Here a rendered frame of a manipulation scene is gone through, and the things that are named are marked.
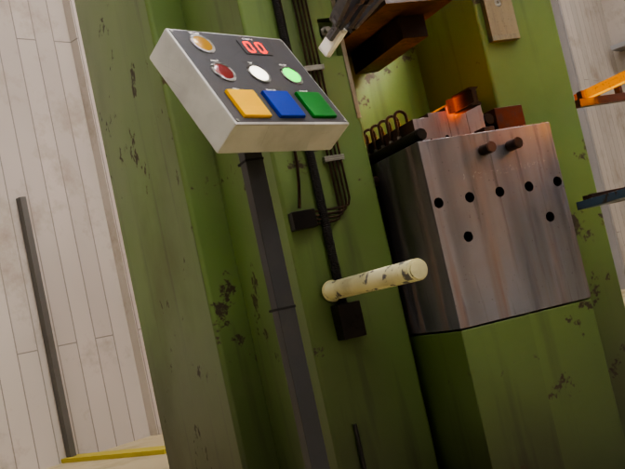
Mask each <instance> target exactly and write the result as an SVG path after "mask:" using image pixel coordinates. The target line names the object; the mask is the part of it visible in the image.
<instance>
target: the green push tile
mask: <svg viewBox="0 0 625 469"><path fill-rule="evenodd" d="M295 96H296V97H297V98H298V100H299V101H300V102H301V104H302V105H303V106H304V107H305V109H306V110H307V111H308V112H309V114H310V115H311V116H312V118H336V117H337V114H336V113H335V112H334V111H333V109H332V108H331V107H330V106H329V104H328V103H327V102H326V100H325V99H324V98H323V97H322V95H321V94H320V93H319V92H304V91H296V92H295Z"/></svg>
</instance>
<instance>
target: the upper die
mask: <svg viewBox="0 0 625 469"><path fill-rule="evenodd" d="M451 1H452V0H384V1H383V2H382V3H380V4H379V6H378V7H377V8H376V9H375V10H374V11H373V12H372V14H371V15H370V16H369V17H368V18H367V19H366V20H365V21H364V23H363V24H362V25H361V26H360V27H359V28H358V29H357V30H355V29H354V28H353V29H352V30H353V33H349V32H347V33H346V35H345V36H344V42H345V47H346V50H347V55H348V57H350V56H351V55H352V54H353V52H354V51H356V50H357V49H358V48H359V47H361V46H362V45H363V44H365V43H366V42H367V41H368V40H370V39H371V38H372V37H373V36H375V35H376V34H377V33H379V32H380V31H381V30H382V29H384V28H385V27H386V26H387V25H389V24H390V23H391V22H392V21H394V20H395V19H396V18H398V17H401V16H411V15H421V14H423V16H424V19H425V20H426V19H428V18H429V17H430V16H432V15H433V14H434V13H436V12H437V11H438V10H440V9H441V8H442V7H444V6H445V5H447V4H448V3H449V2H451Z"/></svg>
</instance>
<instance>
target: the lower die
mask: <svg viewBox="0 0 625 469"><path fill-rule="evenodd" d="M482 127H485V120H484V117H483V113H482V108H481V105H478V106H476V107H474V108H472V109H470V110H469V111H468V112H466V113H463V114H449V113H448V110H447V106H446V107H444V108H442V109H440V110H439V111H437V112H435V113H428V114H425V115H423V116H422V117H420V118H418V119H412V120H411V121H409V122H407V123H405V124H403V125H402V126H400V127H399V131H400V136H401V137H404V136H405V135H407V134H409V133H411V132H413V131H414V130H416V129H418V128H423V129H425V131H426V132H427V138H426V139H425V140H424V141H427V140H430V139H441V138H445V136H446V135H448V136H449V137H453V136H459V135H465V134H472V133H474V131H476V130H478V129H480V128H482ZM391 135H392V140H393V141H397V134H396V129H395V130H393V131H391ZM382 137H383V141H384V145H385V146H387V145H389V137H388V134H386V135H384V136H382ZM375 143H376V146H377V149H378V150H379V149H381V143H380V139H377V140H375ZM367 146H368V150H369V152H370V154H373V153H374V148H373V143H372V142H371V143H369V144H368V145H367Z"/></svg>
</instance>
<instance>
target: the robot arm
mask: <svg viewBox="0 0 625 469"><path fill-rule="evenodd" d="M383 1H384V0H337V2H336V4H335V6H334V8H333V10H332V12H331V15H330V17H329V19H330V21H331V22H332V23H333V26H332V27H331V29H330V30H329V32H328V33H327V35H326V37H325V39H324V40H323V42H322V43H321V45H320V46H319V49H320V51H321V52H322V53H323V54H324V55H325V57H329V58H330V57H331V56H332V54H333V53H334V51H335V50H336V48H337V47H338V45H339V43H340V42H341V40H342V39H343V38H344V36H345V35H346V33H347V32H349V33H350V34H352V33H353V30H352V29H353V28H354V29H355V30H357V29H358V28H359V27H360V26H361V25H362V24H363V23H364V21H365V20H366V19H367V18H368V17H369V16H370V15H371V14H372V12H373V11H374V10H375V9H376V8H377V7H378V6H379V4H380V3H382V2H383Z"/></svg>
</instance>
